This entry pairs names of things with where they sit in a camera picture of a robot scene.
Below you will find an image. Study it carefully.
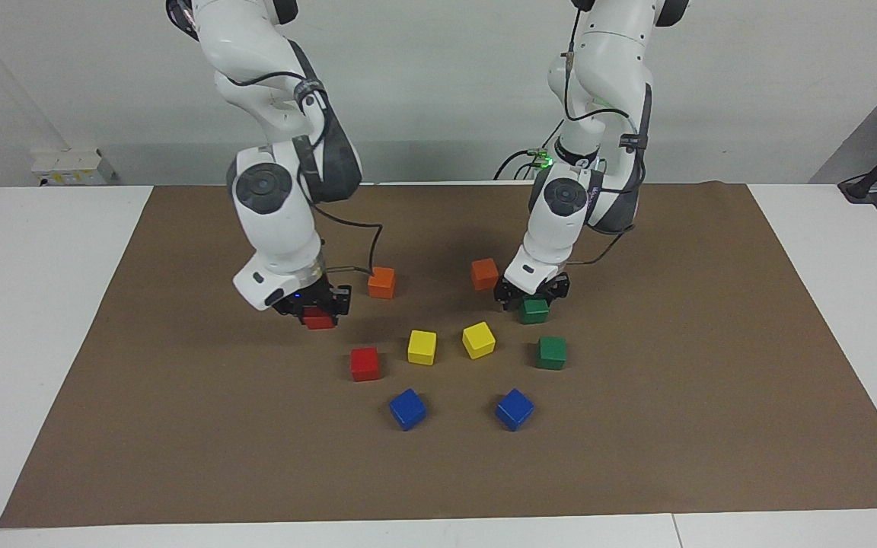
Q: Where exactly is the orange wooden block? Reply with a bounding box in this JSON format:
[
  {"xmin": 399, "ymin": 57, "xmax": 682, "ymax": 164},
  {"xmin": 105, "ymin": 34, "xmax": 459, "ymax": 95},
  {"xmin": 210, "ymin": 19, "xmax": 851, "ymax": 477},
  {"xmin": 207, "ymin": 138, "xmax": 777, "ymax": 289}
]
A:
[
  {"xmin": 471, "ymin": 258, "xmax": 500, "ymax": 292},
  {"xmin": 368, "ymin": 266, "xmax": 397, "ymax": 300}
]

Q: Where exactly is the yellow wooden block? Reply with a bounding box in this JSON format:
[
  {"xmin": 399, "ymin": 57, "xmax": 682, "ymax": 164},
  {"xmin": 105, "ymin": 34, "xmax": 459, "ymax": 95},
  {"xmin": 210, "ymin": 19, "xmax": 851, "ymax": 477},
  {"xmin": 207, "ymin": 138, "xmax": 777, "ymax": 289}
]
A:
[
  {"xmin": 407, "ymin": 330, "xmax": 438, "ymax": 366},
  {"xmin": 462, "ymin": 321, "xmax": 497, "ymax": 360}
]

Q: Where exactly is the blue wooden block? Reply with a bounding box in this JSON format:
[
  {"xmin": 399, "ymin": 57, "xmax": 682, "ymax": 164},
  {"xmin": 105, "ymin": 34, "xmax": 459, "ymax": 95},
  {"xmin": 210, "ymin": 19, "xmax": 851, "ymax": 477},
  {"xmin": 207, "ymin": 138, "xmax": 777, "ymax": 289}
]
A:
[
  {"xmin": 389, "ymin": 388, "xmax": 428, "ymax": 432},
  {"xmin": 495, "ymin": 388, "xmax": 535, "ymax": 432}
]

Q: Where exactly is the brown table mat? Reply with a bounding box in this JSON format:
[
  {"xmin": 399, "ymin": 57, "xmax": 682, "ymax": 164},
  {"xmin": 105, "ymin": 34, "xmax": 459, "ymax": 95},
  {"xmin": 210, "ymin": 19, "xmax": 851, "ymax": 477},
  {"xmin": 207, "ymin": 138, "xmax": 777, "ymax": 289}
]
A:
[{"xmin": 0, "ymin": 181, "xmax": 877, "ymax": 528}]

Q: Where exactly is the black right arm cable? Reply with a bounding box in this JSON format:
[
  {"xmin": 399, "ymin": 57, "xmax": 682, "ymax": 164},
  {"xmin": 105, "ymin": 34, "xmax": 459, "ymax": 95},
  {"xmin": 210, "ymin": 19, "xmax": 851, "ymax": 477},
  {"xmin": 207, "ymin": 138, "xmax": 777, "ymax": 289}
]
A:
[{"xmin": 225, "ymin": 72, "xmax": 384, "ymax": 276}]

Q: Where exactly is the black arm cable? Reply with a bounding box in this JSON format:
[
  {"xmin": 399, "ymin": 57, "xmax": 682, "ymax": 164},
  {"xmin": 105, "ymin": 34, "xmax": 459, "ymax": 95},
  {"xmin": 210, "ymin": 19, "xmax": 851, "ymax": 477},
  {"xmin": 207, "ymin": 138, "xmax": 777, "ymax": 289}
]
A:
[
  {"xmin": 560, "ymin": 8, "xmax": 649, "ymax": 267},
  {"xmin": 225, "ymin": 72, "xmax": 384, "ymax": 276}
]

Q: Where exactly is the black cable bundle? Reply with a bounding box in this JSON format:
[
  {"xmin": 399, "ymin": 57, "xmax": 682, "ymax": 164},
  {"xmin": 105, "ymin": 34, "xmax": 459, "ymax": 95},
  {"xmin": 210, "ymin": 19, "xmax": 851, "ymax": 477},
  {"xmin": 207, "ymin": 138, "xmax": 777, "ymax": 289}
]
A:
[{"xmin": 493, "ymin": 120, "xmax": 563, "ymax": 182}]

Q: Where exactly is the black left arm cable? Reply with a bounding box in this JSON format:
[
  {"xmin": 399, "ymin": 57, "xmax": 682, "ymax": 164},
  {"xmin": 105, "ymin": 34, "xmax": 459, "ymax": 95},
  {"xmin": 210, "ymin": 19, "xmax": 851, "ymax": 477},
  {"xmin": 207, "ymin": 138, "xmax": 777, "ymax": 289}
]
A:
[{"xmin": 560, "ymin": 8, "xmax": 649, "ymax": 267}]

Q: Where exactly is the white wall socket box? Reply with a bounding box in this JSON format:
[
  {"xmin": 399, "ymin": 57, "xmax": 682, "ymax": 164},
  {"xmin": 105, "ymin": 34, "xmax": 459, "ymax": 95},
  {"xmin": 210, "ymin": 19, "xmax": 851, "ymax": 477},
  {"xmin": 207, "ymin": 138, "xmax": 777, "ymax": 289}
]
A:
[{"xmin": 30, "ymin": 148, "xmax": 116, "ymax": 186}]

